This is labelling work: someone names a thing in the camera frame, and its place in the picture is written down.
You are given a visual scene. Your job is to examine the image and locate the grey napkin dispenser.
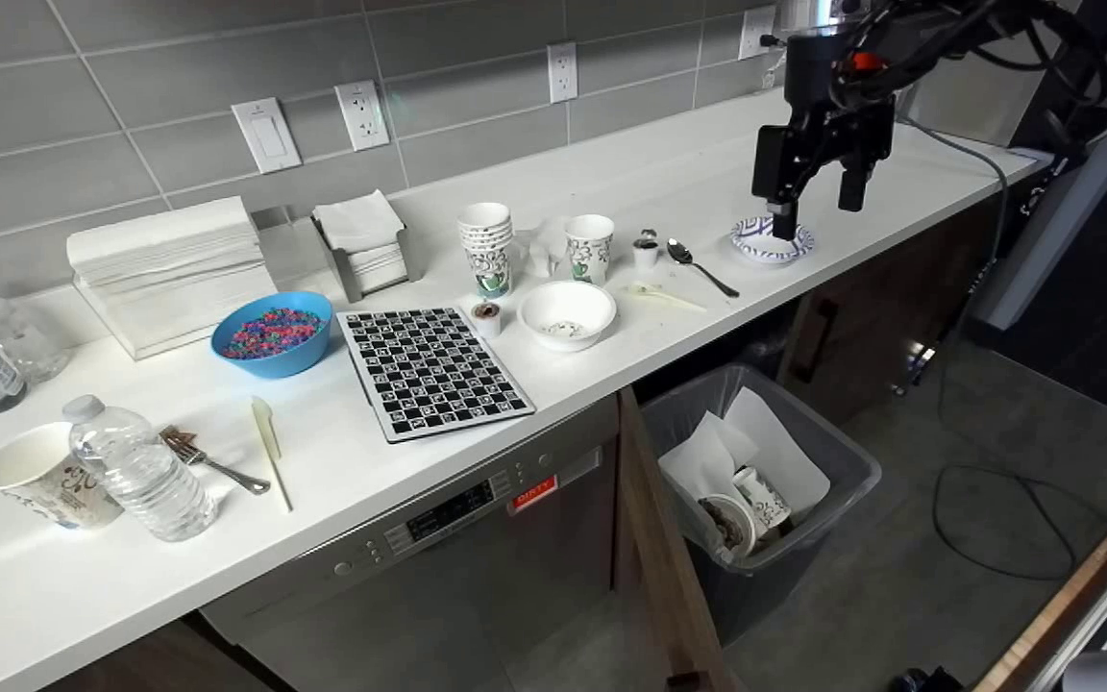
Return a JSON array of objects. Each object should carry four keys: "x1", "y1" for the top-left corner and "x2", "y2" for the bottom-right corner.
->
[{"x1": 306, "y1": 190, "x2": 413, "y2": 305}]

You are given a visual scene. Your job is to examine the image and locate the grey trash bin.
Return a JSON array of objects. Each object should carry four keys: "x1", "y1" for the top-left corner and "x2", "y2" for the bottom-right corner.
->
[{"x1": 636, "y1": 362, "x2": 889, "y2": 646}]

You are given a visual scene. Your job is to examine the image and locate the white waste paper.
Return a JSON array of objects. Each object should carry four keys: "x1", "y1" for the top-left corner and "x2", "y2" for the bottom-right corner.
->
[{"x1": 655, "y1": 383, "x2": 833, "y2": 533}]

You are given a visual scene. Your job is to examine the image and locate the open cabinet door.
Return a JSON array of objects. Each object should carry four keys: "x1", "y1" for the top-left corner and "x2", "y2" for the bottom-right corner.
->
[{"x1": 609, "y1": 389, "x2": 740, "y2": 692}]

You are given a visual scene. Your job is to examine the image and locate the white wall outlet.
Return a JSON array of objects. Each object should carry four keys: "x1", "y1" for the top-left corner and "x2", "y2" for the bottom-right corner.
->
[
  {"x1": 331, "y1": 78, "x2": 393, "y2": 155},
  {"x1": 540, "y1": 39, "x2": 580, "y2": 107},
  {"x1": 734, "y1": 3, "x2": 781, "y2": 66}
]

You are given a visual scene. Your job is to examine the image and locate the black dotted pod tray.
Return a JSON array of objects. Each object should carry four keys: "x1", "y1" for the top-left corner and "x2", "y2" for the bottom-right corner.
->
[{"x1": 334, "y1": 301, "x2": 539, "y2": 451}]

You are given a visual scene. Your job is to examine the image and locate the black floor cable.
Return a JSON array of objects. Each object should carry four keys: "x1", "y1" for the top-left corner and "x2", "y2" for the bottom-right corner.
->
[{"x1": 931, "y1": 368, "x2": 1083, "y2": 590}]

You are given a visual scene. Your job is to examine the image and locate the blue bowl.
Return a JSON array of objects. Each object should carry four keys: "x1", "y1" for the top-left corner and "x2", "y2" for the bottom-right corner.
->
[{"x1": 208, "y1": 289, "x2": 343, "y2": 383}]

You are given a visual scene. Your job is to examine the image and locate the wooden stick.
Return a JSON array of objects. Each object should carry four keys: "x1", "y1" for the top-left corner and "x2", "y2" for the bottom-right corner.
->
[{"x1": 249, "y1": 391, "x2": 299, "y2": 515}]

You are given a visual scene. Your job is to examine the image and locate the cream plastic spoon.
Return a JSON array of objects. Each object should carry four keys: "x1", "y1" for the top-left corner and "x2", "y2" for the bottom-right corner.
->
[{"x1": 613, "y1": 281, "x2": 710, "y2": 316}]

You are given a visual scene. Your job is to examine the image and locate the silver metal spoon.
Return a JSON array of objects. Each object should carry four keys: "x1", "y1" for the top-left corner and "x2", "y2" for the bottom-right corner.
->
[{"x1": 663, "y1": 233, "x2": 744, "y2": 305}]

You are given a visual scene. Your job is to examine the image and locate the discarded paper cup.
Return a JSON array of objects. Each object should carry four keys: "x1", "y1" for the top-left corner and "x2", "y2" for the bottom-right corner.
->
[{"x1": 699, "y1": 494, "x2": 763, "y2": 564}]

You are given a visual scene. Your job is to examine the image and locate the white ceramic bowl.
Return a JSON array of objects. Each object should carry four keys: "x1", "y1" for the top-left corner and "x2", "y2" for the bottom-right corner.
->
[{"x1": 517, "y1": 278, "x2": 617, "y2": 355}]

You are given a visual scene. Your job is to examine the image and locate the brown cabinet with black handle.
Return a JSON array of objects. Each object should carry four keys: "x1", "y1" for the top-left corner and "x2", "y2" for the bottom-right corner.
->
[{"x1": 775, "y1": 171, "x2": 1049, "y2": 427}]

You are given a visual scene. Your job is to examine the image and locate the wooden frame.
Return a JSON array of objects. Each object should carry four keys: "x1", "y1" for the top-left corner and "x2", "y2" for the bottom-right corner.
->
[{"x1": 973, "y1": 506, "x2": 1107, "y2": 692}]

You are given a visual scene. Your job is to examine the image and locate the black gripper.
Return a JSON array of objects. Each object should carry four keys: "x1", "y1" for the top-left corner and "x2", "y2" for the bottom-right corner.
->
[{"x1": 751, "y1": 32, "x2": 898, "y2": 242}]

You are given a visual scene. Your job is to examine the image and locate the silver fork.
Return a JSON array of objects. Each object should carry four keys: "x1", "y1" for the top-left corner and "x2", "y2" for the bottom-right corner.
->
[{"x1": 156, "y1": 423, "x2": 276, "y2": 501}]

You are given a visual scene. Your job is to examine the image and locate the clear plastic container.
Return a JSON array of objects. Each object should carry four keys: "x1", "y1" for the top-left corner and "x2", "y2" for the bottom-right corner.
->
[{"x1": 0, "y1": 267, "x2": 78, "y2": 383}]

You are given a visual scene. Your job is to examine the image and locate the white wall switch plate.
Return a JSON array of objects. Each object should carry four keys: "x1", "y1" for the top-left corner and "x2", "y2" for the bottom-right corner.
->
[{"x1": 226, "y1": 93, "x2": 302, "y2": 176}]

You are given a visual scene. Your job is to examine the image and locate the steel dishwasher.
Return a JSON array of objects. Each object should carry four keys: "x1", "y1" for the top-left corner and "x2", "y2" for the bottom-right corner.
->
[{"x1": 198, "y1": 396, "x2": 623, "y2": 692}]

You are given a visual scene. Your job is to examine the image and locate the blue patterned paper plate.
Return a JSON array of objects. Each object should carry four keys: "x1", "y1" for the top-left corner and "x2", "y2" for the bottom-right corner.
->
[{"x1": 726, "y1": 213, "x2": 823, "y2": 269}]

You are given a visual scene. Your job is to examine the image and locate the glass jar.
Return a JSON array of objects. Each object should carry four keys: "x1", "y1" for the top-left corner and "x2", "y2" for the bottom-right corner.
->
[{"x1": 60, "y1": 391, "x2": 218, "y2": 547}]

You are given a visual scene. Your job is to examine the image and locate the large floral paper cup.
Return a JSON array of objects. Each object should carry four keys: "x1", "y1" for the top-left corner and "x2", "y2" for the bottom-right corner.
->
[{"x1": 0, "y1": 421, "x2": 128, "y2": 533}]

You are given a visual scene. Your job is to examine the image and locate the colourful candy pile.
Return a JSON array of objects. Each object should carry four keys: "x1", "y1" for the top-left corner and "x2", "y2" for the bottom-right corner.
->
[{"x1": 221, "y1": 308, "x2": 321, "y2": 362}]

